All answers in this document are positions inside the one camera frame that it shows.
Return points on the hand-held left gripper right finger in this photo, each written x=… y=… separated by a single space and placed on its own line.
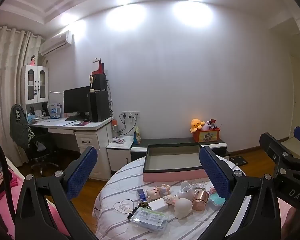
x=213 y=172

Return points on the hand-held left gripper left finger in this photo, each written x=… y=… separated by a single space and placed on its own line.
x=82 y=172

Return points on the clear small bottle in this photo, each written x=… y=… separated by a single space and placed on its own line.
x=200 y=186

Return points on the teal packet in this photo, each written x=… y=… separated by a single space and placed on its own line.
x=216 y=200

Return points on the rose gold cylinder jar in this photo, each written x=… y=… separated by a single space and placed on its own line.
x=200 y=200

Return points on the white cat-shaped ornament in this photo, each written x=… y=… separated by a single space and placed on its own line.
x=185 y=191

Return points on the pink storage box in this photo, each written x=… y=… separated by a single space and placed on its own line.
x=172 y=176

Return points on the white round-head figurine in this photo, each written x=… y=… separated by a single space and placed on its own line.
x=182 y=206

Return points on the small pink packet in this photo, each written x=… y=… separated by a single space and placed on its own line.
x=171 y=200

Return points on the baby doll figurine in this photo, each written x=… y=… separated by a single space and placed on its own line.
x=153 y=192

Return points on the small blue box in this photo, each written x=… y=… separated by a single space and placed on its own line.
x=142 y=195

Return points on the small white box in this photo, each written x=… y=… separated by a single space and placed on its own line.
x=158 y=204

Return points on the black hair clip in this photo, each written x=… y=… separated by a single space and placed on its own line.
x=133 y=212

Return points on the clear plastic labelled case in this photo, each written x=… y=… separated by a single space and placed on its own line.
x=150 y=218

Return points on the black floor scale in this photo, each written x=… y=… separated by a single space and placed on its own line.
x=237 y=161

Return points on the white desk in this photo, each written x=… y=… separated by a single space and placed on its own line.
x=90 y=140

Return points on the white door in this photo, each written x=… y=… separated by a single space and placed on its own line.
x=295 y=97

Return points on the red printed toy box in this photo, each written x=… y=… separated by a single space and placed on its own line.
x=206 y=135

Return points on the white nightstand cabinet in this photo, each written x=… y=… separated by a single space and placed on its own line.
x=117 y=157

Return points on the pink plush toy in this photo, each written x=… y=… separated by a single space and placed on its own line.
x=205 y=126

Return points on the pink packets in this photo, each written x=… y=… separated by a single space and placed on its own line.
x=118 y=140

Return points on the black office chair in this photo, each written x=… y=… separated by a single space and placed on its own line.
x=38 y=152

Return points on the orange octopus plush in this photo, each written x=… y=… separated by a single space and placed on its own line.
x=196 y=125

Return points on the black keyboard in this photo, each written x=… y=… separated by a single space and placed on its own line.
x=76 y=118

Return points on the orange-capped bottle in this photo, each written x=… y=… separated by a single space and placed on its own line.
x=114 y=127

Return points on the low black bench cabinet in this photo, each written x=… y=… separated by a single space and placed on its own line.
x=165 y=141

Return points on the blue yellow snack bag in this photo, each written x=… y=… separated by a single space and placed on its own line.
x=137 y=136

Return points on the blue white carton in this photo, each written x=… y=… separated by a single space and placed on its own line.
x=55 y=110

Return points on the black computer tower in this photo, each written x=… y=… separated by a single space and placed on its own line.
x=99 y=106

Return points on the black computer monitor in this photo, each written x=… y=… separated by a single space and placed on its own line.
x=76 y=100

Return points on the grey patterned jacket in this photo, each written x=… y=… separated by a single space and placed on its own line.
x=18 y=125

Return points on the pink bedsheet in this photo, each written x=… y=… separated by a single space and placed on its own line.
x=2 y=212

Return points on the black speaker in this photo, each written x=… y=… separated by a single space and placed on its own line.
x=100 y=82

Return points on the round wooden ornament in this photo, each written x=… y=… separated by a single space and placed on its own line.
x=92 y=80

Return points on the white glass-door cabinet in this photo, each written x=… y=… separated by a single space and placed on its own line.
x=35 y=85

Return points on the red desk calendar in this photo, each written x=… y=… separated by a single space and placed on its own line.
x=100 y=67

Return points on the pink doll figure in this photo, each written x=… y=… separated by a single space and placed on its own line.
x=33 y=60

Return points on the beige curtain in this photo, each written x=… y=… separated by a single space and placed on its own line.
x=7 y=67

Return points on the white air conditioner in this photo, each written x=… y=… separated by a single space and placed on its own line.
x=56 y=42

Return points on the white wall outlet strip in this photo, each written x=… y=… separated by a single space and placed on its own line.
x=130 y=114

